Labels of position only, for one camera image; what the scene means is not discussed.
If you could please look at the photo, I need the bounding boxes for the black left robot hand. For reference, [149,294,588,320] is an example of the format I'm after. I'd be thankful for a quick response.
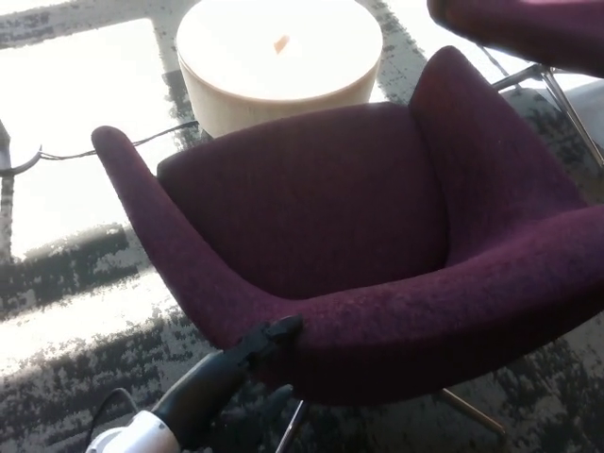
[151,313,305,449]

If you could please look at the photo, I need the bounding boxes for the purple fabric swivel armchair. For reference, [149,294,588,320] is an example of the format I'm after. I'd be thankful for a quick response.
[91,44,604,453]

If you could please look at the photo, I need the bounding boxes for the black floor cable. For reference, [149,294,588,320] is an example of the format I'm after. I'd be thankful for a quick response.
[0,119,199,176]

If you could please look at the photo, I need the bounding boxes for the round white side table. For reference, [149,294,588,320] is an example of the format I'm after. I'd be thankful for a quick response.
[176,0,384,139]

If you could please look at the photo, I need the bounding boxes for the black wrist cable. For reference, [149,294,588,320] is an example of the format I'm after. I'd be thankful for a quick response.
[91,387,141,435]

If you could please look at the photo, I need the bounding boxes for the purple chair with chrome legs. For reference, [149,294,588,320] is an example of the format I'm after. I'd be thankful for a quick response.
[427,0,604,170]

